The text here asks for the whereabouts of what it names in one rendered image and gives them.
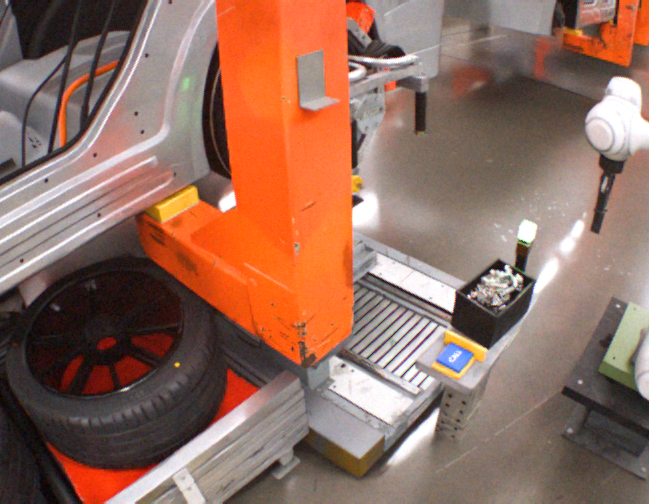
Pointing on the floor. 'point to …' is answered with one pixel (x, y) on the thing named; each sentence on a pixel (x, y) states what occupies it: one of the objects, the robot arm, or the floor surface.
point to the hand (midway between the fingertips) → (597, 221)
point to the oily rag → (2, 321)
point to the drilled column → (458, 411)
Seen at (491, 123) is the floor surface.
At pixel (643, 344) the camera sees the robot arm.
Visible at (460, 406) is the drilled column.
